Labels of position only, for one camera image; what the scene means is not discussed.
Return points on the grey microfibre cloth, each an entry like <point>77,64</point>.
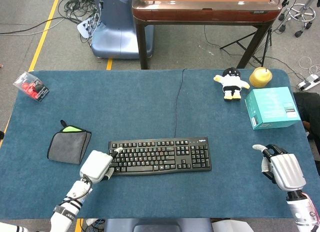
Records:
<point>67,148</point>

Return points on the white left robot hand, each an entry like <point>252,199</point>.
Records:
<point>96,165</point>

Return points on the blue felt table mat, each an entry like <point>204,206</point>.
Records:
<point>140,104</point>

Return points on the teal cardboard box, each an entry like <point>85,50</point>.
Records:
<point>272,106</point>

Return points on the black Logitech keyboard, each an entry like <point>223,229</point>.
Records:
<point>160,156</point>

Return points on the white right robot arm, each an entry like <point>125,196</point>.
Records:
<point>302,212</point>

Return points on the chrome wheeled stool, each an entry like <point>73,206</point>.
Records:
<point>301,11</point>

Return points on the brown mahjong table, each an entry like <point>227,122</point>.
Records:
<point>205,12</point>

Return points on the black white penguin plush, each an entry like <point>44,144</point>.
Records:
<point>231,83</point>

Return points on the white power strip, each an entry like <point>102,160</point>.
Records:
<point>86,26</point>
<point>310,82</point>

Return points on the blue grey robot torso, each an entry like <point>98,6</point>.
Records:
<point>157,225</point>

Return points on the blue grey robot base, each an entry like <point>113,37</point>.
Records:
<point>115,36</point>

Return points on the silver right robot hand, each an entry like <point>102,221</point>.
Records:
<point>287,170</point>

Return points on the clear coffee capsule box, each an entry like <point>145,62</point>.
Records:
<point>31,88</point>

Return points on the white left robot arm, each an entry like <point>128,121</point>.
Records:
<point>67,207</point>

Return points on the yellow round fruit toy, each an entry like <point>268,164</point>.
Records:
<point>260,78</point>

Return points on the black tripod stand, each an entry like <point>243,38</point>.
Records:
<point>250,45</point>

